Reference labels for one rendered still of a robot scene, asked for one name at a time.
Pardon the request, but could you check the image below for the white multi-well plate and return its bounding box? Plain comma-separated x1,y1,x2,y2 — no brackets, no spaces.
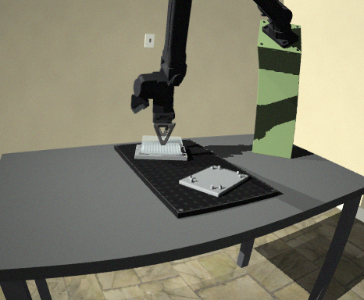
141,144,182,155

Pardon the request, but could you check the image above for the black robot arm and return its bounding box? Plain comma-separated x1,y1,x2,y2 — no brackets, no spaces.
131,0,298,114

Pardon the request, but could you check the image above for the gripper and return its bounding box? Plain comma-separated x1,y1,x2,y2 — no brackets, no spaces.
153,95,176,145

